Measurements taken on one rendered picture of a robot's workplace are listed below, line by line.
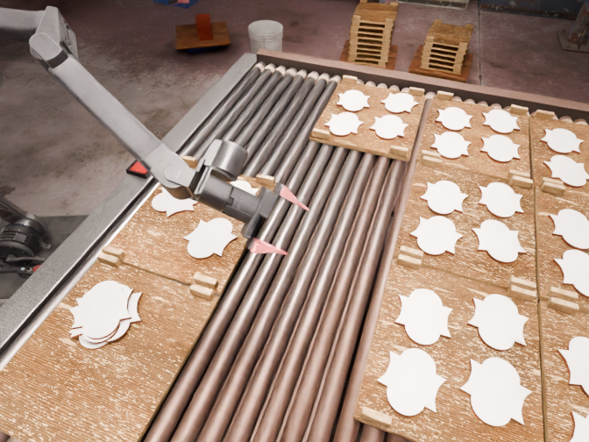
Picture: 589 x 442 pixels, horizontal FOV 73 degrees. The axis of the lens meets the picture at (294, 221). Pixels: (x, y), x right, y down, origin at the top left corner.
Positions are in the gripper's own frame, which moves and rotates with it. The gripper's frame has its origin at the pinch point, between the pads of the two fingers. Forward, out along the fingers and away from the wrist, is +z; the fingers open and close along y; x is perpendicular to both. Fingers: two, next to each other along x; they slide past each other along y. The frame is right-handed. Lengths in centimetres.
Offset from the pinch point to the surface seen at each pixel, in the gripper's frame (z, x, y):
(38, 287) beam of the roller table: -45, -32, 43
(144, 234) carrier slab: -28, -37, 21
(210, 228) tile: -12.3, -33.7, 11.6
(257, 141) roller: -8, -66, -18
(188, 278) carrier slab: -12.7, -23.1, 23.7
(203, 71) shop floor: -56, -306, -75
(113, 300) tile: -26.5, -18.0, 33.5
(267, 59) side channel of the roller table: -16, -107, -57
